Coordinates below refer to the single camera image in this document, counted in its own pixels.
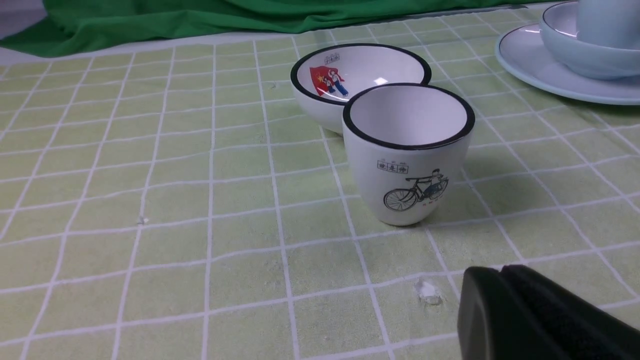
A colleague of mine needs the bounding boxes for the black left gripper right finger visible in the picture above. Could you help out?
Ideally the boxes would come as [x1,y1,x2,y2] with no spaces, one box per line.
[502,265,639,360]

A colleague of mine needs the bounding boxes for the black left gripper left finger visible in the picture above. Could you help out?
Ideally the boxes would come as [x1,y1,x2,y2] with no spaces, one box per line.
[457,266,566,360]

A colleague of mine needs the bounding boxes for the white cup black rim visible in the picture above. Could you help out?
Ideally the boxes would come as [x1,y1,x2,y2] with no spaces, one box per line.
[342,83,476,227]

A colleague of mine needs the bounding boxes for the light blue bowl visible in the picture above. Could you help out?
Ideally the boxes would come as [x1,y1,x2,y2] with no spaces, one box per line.
[539,0,640,80]

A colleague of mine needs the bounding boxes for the light blue cup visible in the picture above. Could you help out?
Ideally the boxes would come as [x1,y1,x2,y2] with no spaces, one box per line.
[576,0,640,50]

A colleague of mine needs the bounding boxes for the light blue plate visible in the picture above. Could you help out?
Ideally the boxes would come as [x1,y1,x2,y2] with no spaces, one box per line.
[494,23,640,106]

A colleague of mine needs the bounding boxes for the white bowl black rim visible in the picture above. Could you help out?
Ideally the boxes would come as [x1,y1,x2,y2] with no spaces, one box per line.
[290,43,432,136]

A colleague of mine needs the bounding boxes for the green checkered tablecloth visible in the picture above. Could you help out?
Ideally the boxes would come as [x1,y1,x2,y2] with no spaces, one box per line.
[0,6,639,360]

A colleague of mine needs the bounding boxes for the green backdrop cloth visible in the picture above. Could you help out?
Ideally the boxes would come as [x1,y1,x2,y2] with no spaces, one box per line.
[0,0,566,58]

